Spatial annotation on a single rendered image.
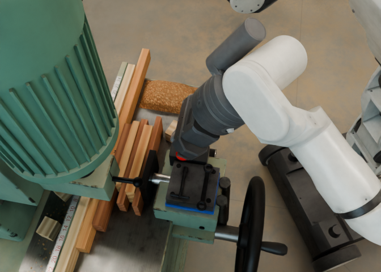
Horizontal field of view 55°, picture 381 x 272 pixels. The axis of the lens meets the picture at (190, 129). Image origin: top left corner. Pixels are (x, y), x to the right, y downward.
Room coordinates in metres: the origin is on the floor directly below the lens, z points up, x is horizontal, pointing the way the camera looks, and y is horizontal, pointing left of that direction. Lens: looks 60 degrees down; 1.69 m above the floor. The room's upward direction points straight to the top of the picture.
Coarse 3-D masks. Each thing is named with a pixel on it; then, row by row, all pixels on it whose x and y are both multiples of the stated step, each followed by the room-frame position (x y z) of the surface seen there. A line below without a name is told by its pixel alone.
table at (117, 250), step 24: (168, 120) 0.49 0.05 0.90; (168, 144) 0.42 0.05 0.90; (120, 216) 0.24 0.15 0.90; (144, 216) 0.24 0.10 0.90; (96, 240) 0.19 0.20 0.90; (120, 240) 0.19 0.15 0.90; (144, 240) 0.19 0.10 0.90; (168, 240) 0.19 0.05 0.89; (192, 240) 0.20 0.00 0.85; (96, 264) 0.14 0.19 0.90; (120, 264) 0.14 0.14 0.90; (144, 264) 0.14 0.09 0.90
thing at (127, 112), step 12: (144, 60) 0.65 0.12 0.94; (144, 72) 0.63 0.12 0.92; (132, 84) 0.57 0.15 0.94; (132, 96) 0.53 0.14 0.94; (132, 108) 0.51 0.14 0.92; (120, 120) 0.46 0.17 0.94; (120, 132) 0.43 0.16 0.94; (96, 204) 0.26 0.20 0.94; (84, 228) 0.20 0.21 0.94; (84, 240) 0.18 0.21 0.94; (84, 252) 0.17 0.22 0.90
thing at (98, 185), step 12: (108, 156) 0.30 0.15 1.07; (96, 168) 0.28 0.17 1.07; (108, 168) 0.28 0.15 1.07; (84, 180) 0.26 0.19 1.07; (96, 180) 0.26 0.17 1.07; (108, 180) 0.26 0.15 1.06; (72, 192) 0.25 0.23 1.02; (84, 192) 0.25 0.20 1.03; (96, 192) 0.24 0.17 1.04; (108, 192) 0.25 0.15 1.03
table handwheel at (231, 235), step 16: (256, 176) 0.34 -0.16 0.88; (256, 192) 0.28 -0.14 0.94; (256, 208) 0.24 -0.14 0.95; (224, 224) 0.25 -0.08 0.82; (240, 224) 0.25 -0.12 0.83; (256, 224) 0.21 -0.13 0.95; (240, 240) 0.21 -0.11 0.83; (256, 240) 0.18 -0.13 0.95; (240, 256) 0.20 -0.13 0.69; (256, 256) 0.15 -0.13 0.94
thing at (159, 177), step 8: (152, 152) 0.35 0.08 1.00; (152, 160) 0.33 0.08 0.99; (152, 168) 0.32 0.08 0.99; (144, 176) 0.30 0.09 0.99; (152, 176) 0.31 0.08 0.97; (160, 176) 0.31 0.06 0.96; (168, 176) 0.31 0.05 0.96; (144, 184) 0.28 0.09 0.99; (152, 184) 0.30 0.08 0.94; (144, 192) 0.27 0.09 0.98; (152, 192) 0.29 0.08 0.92; (144, 200) 0.27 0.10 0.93
